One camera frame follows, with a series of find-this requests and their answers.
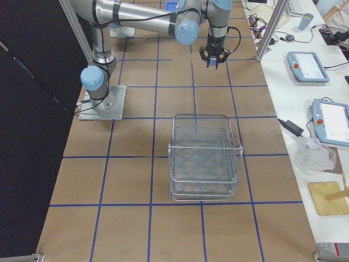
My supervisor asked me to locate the blue plastic tray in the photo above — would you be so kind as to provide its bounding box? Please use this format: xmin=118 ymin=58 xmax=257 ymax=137
xmin=165 ymin=1 xmax=179 ymax=12

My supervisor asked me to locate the blue grey cup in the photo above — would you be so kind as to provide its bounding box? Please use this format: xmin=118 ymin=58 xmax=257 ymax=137
xmin=298 ymin=13 xmax=314 ymax=31

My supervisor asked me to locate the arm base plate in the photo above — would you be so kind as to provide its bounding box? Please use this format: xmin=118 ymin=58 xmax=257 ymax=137
xmin=79 ymin=85 xmax=127 ymax=121
xmin=110 ymin=26 xmax=135 ymax=38

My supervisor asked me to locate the clear plastic bag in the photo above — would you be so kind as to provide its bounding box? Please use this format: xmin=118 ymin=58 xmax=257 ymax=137
xmin=295 ymin=137 xmax=337 ymax=172

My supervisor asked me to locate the aluminium frame post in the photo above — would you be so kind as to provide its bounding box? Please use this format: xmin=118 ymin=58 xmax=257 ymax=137
xmin=255 ymin=0 xmax=288 ymax=62

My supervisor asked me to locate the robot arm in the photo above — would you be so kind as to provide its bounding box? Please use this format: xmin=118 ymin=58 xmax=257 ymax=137
xmin=71 ymin=1 xmax=232 ymax=113

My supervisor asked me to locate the black power adapter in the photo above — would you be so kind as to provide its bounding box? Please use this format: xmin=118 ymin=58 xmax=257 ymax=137
xmin=282 ymin=120 xmax=304 ymax=137

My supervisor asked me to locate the round grey puck device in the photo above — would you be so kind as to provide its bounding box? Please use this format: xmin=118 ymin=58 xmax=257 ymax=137
xmin=285 ymin=34 xmax=294 ymax=42

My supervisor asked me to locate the teach pendant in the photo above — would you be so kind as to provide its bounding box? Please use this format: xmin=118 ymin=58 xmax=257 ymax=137
xmin=287 ymin=51 xmax=330 ymax=83
xmin=311 ymin=99 xmax=348 ymax=147

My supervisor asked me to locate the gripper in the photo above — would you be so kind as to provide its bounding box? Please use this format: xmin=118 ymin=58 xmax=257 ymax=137
xmin=199 ymin=34 xmax=229 ymax=69

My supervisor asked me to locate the near teach pendant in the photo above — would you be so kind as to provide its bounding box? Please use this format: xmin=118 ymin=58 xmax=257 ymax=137
xmin=311 ymin=99 xmax=348 ymax=147

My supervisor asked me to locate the far teach pendant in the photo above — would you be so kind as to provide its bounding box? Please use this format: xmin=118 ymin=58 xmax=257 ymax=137
xmin=287 ymin=51 xmax=330 ymax=83

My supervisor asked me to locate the small black control box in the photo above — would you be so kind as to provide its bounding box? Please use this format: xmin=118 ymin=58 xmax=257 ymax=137
xmin=318 ymin=27 xmax=348 ymax=45

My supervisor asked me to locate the wire mesh shelf rack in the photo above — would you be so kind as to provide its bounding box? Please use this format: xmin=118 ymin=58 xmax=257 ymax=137
xmin=168 ymin=114 xmax=243 ymax=201

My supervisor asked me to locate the wooden board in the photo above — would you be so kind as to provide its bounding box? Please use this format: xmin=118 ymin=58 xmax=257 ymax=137
xmin=308 ymin=181 xmax=348 ymax=216

